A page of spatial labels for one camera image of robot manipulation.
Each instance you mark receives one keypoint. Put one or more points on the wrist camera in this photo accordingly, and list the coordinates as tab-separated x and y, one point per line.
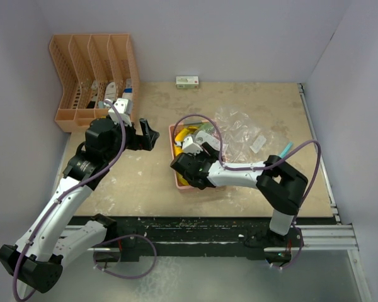
124	108
192	144

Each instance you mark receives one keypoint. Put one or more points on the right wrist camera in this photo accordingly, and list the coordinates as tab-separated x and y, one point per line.
192	144

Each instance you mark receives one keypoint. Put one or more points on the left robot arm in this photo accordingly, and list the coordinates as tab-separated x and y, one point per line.
37	259

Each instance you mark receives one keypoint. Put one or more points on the yellow banana bunch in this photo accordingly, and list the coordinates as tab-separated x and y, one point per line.
178	150

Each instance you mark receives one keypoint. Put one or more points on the orange desk file organizer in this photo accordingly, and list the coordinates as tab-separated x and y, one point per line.
86	64

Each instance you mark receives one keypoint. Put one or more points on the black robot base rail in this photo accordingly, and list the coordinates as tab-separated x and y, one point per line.
249	238

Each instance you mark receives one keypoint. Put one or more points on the green white small box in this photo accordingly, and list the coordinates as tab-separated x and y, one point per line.
187	82

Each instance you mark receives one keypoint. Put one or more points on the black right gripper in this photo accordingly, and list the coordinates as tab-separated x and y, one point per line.
203	152

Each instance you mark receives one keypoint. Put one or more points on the clear blue-zipper bag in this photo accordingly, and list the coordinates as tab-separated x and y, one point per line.
245	140

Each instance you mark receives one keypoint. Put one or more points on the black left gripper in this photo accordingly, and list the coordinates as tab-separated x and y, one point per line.
145	141

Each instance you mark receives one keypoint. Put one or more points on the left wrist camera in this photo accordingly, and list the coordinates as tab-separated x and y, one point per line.
124	108

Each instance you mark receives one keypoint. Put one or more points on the white tube in organizer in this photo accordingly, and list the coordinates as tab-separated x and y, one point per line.
110	94

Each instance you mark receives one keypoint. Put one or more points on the green grape bunch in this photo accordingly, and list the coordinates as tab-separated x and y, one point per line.
208	128

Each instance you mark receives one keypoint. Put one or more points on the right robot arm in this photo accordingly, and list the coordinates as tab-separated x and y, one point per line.
282	185

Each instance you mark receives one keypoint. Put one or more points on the pink plastic basket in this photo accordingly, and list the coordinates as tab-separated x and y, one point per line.
174	130

